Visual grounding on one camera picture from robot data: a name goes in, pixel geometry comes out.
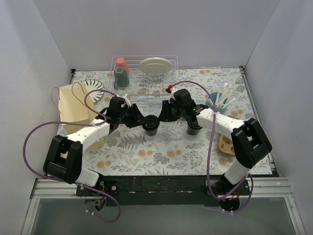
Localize black cup lid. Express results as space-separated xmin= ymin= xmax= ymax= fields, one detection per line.
xmin=142 ymin=115 xmax=159 ymax=131

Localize black coffee cup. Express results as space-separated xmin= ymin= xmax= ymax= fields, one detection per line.
xmin=146 ymin=129 xmax=157 ymax=136

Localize stack of black cups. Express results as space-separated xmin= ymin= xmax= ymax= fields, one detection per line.
xmin=187 ymin=122 xmax=202 ymax=135

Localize brown cardboard cup carriers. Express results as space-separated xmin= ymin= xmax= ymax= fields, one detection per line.
xmin=217 ymin=124 xmax=235 ymax=157

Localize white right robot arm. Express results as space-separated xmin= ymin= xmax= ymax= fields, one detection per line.
xmin=158 ymin=89 xmax=272 ymax=195

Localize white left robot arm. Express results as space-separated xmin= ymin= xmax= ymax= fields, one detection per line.
xmin=43 ymin=96 xmax=148 ymax=196

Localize dark green mug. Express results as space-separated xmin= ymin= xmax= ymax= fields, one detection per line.
xmin=114 ymin=67 xmax=130 ymax=89

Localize floral table mat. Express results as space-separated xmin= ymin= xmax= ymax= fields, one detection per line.
xmin=47 ymin=68 xmax=274 ymax=176

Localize blue cup holder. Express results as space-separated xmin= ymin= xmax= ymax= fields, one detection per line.
xmin=205 ymin=92 xmax=228 ymax=109

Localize striped black white plate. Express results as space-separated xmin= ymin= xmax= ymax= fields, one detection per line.
xmin=81 ymin=79 xmax=104 ymax=104

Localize brown paper bag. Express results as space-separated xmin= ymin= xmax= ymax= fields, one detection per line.
xmin=50 ymin=82 xmax=105 ymax=151

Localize cream ceramic plate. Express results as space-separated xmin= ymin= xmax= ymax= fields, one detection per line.
xmin=138 ymin=57 xmax=173 ymax=75

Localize pink cup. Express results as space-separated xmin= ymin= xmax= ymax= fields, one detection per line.
xmin=115 ymin=57 xmax=130 ymax=74

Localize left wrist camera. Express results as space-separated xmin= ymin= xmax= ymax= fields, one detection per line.
xmin=118 ymin=94 xmax=132 ymax=107

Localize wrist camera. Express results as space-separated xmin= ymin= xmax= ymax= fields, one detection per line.
xmin=118 ymin=94 xmax=132 ymax=107
xmin=165 ymin=85 xmax=178 ymax=103

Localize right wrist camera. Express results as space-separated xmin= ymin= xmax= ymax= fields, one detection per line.
xmin=165 ymin=85 xmax=178 ymax=103

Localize white wire dish rack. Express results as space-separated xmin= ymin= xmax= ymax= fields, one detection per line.
xmin=108 ymin=55 xmax=178 ymax=105

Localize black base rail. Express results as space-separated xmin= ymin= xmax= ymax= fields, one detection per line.
xmin=75 ymin=175 xmax=257 ymax=209

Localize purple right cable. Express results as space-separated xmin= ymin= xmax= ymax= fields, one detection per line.
xmin=171 ymin=80 xmax=254 ymax=213

